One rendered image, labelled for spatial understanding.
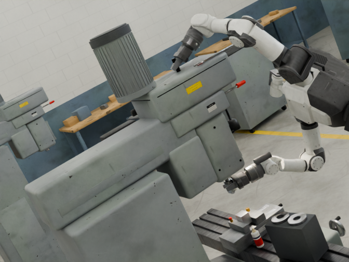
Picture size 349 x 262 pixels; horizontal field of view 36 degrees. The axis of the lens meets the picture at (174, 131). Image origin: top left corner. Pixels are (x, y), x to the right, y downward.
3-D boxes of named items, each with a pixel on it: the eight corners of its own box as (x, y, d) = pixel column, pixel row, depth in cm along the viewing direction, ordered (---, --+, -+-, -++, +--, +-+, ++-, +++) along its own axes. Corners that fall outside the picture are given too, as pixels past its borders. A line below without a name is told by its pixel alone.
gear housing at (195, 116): (205, 106, 288) (198, 90, 286) (231, 106, 267) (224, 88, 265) (155, 137, 275) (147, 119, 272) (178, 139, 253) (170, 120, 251)
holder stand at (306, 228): (292, 243, 267) (277, 208, 262) (329, 248, 250) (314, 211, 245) (278, 258, 261) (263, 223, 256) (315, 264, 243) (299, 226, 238)
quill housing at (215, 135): (226, 162, 293) (202, 109, 285) (249, 166, 275) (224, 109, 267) (199, 180, 286) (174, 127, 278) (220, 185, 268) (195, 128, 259)
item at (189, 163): (195, 175, 287) (174, 132, 280) (220, 180, 265) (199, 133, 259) (166, 194, 279) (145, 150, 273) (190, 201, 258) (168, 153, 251)
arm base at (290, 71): (321, 61, 252) (300, 60, 260) (309, 43, 244) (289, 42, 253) (306, 87, 248) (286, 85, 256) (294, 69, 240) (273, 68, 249)
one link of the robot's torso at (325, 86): (372, 96, 271) (309, 72, 290) (368, 58, 243) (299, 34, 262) (343, 144, 265) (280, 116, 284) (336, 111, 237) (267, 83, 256)
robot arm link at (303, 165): (279, 169, 294) (310, 170, 300) (289, 174, 284) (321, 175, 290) (282, 150, 292) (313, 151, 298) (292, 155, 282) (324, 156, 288)
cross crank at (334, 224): (337, 230, 328) (331, 213, 325) (352, 234, 318) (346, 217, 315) (320, 245, 322) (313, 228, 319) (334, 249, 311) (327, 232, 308)
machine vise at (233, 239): (270, 212, 306) (264, 196, 303) (287, 218, 292) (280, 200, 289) (223, 247, 293) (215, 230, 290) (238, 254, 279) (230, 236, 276)
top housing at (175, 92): (211, 81, 291) (199, 54, 287) (239, 79, 268) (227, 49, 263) (139, 123, 271) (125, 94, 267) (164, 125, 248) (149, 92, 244)
